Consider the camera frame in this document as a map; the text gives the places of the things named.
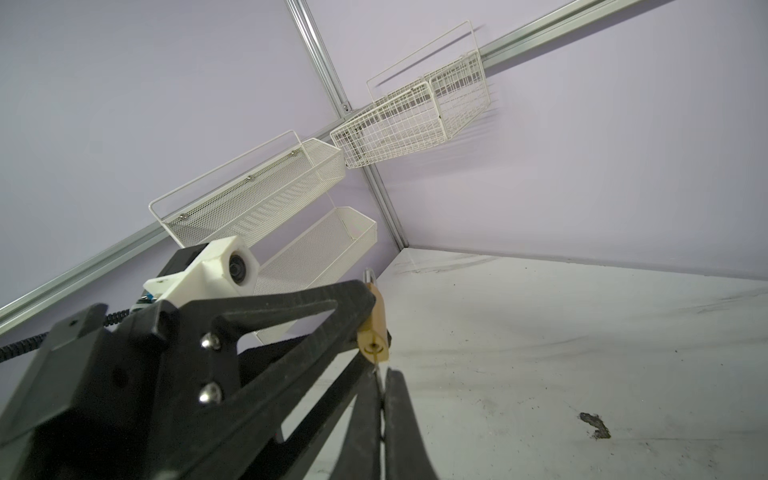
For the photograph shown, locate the aluminium frame post left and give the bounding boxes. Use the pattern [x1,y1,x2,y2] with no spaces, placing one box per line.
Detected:
[283,0,411,252]

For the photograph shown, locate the white mesh two-tier shelf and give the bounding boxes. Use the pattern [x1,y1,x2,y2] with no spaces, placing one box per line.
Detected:
[148,130,379,346]

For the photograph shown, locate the aluminium frame back beam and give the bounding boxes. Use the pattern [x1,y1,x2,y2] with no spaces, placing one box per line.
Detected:
[479,0,640,70]

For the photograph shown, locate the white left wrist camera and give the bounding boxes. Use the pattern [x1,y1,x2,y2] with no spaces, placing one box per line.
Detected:
[131,236,260,311]

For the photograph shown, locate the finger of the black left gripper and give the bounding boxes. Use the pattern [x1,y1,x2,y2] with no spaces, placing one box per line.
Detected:
[143,280,377,479]
[238,337,374,479]

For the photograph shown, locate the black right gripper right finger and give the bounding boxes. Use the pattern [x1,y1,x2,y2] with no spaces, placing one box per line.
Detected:
[383,369,438,480]

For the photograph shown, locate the white wire basket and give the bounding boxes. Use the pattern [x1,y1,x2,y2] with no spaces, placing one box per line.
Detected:
[330,20,491,169]

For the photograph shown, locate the small dark table debris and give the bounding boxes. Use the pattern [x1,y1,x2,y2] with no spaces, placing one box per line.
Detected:
[579,412,611,440]

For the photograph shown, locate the brass padlock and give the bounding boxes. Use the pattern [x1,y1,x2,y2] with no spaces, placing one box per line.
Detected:
[357,268,390,365]

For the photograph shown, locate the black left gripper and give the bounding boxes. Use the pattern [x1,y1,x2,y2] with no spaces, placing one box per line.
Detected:
[0,299,181,480]

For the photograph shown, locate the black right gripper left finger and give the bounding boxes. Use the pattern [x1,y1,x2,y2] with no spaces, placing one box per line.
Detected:
[330,370,382,480]

